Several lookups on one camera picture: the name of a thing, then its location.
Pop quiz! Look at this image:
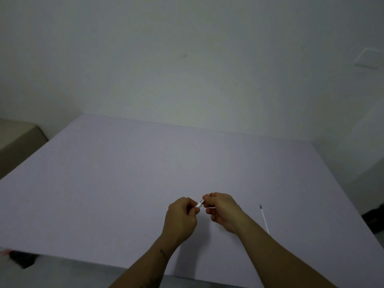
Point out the person's left hand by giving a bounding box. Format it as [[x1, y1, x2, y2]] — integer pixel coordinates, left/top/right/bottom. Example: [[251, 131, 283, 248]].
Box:
[[162, 197, 200, 246]]

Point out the person's right hand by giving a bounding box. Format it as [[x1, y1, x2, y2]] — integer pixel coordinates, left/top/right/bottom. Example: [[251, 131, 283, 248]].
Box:
[[202, 192, 250, 236]]

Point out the person's right forearm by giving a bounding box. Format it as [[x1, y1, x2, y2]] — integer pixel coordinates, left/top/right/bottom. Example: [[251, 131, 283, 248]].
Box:
[[232, 217, 338, 288]]

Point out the person's left forearm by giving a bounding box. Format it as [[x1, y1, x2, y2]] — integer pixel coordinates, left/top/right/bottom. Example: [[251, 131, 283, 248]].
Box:
[[109, 233, 182, 288]]

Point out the white pen refill black tip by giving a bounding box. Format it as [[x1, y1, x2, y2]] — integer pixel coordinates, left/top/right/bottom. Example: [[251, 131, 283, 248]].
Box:
[[259, 203, 270, 234]]

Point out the dark object on floor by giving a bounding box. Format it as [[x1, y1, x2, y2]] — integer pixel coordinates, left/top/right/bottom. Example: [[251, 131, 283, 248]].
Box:
[[361, 202, 384, 241]]

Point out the black object with red part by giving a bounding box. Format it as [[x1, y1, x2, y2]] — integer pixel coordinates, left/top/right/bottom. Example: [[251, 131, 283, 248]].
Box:
[[0, 248, 38, 270]]

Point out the beige cabinet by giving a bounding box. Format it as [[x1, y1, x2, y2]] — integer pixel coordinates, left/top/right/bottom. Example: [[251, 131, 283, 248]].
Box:
[[0, 118, 49, 181]]

